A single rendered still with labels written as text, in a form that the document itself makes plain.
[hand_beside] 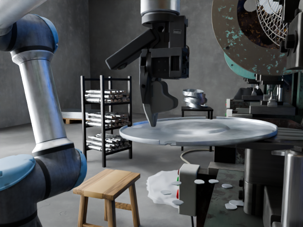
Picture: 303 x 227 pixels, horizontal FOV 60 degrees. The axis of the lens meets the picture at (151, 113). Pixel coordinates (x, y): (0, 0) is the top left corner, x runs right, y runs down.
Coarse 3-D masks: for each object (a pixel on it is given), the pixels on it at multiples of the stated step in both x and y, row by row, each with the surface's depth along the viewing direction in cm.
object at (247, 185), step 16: (288, 128) 50; (240, 144) 41; (256, 144) 41; (272, 144) 40; (288, 144) 39; (256, 160) 43; (272, 160) 42; (256, 176) 43; (272, 176) 42; (240, 192) 46; (256, 192) 43; (256, 208) 44
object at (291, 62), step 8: (296, 16) 41; (296, 24) 40; (288, 32) 47; (296, 32) 40; (288, 40) 40; (296, 40) 39; (280, 48) 47; (288, 48) 41; (296, 48) 40; (288, 56) 46; (296, 56) 40; (288, 64) 46; (296, 64) 40
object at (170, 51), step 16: (144, 16) 49; (160, 16) 47; (176, 16) 48; (160, 32) 49; (176, 32) 48; (144, 48) 50; (160, 48) 48; (176, 48) 47; (160, 64) 49; (176, 64) 48
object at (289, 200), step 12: (288, 156) 29; (300, 156) 28; (288, 168) 29; (300, 168) 28; (288, 180) 29; (300, 180) 28; (288, 192) 29; (300, 192) 28; (288, 204) 29; (300, 204) 28; (288, 216) 29; (300, 216) 29
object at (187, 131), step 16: (128, 128) 54; (144, 128) 53; (160, 128) 53; (176, 128) 48; (192, 128) 47; (208, 128) 47; (224, 128) 47; (240, 128) 49; (256, 128) 48; (272, 128) 47; (160, 144) 38; (176, 144) 37; (192, 144) 37; (208, 144) 36; (224, 144) 36
